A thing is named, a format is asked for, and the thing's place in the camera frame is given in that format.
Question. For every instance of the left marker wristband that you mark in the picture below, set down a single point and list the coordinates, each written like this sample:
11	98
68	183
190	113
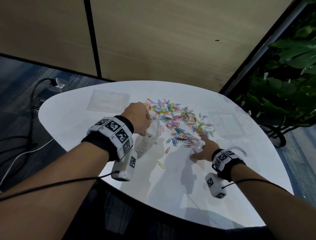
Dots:
111	137

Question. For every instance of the person's left forearm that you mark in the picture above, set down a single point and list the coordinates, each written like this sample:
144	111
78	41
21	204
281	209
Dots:
49	197

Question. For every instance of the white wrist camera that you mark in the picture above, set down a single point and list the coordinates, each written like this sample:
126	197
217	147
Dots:
124	169
216	185

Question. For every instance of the pile of coloured paper clips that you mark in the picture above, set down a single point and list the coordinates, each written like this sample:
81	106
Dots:
177	116

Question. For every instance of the person's right forearm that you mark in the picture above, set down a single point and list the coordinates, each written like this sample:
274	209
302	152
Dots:
271	205

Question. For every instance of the marker wristband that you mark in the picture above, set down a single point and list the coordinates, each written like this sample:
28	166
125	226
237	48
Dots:
226	163
111	137

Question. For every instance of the floor power socket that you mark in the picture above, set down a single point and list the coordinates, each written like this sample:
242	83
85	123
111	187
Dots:
59	84

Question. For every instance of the person's left hand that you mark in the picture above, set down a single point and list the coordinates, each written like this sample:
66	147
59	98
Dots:
138	117

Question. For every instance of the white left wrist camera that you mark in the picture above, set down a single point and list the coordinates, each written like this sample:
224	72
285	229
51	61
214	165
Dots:
124	169

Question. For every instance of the black plant stand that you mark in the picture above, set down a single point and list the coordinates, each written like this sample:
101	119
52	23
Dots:
276	134

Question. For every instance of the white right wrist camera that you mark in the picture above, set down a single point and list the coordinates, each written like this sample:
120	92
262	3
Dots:
216	185

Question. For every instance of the clear plastic box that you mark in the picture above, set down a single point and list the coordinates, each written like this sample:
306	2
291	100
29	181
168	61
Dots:
237	146

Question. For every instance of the green leafy plant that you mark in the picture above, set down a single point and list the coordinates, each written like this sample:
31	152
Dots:
284	81

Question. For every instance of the person's right hand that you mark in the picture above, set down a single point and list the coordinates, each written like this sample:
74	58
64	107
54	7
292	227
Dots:
206	150

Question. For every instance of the clear plastic bag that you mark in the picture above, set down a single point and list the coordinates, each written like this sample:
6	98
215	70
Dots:
108	101
148	138

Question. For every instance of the metal floor outlet box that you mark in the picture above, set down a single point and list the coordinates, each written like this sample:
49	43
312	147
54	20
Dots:
39	102

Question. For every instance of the clear plastic box lid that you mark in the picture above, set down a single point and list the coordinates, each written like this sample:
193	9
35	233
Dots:
228	123

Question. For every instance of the right marker wristband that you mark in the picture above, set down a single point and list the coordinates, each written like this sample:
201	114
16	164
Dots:
226	163

